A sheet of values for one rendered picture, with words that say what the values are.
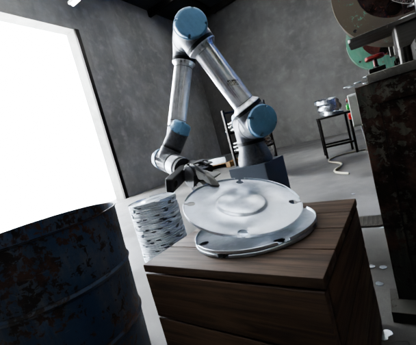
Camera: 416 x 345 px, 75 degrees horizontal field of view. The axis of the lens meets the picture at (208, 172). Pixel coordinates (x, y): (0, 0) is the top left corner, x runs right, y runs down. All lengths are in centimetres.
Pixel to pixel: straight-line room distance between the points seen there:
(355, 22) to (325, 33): 548
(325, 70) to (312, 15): 136
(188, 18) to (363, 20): 164
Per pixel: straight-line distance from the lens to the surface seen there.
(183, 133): 99
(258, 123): 101
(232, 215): 63
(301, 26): 810
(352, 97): 129
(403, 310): 94
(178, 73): 116
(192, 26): 105
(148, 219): 157
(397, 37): 105
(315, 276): 45
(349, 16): 249
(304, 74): 788
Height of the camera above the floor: 57
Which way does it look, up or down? 5 degrees down
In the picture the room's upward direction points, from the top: 15 degrees counter-clockwise
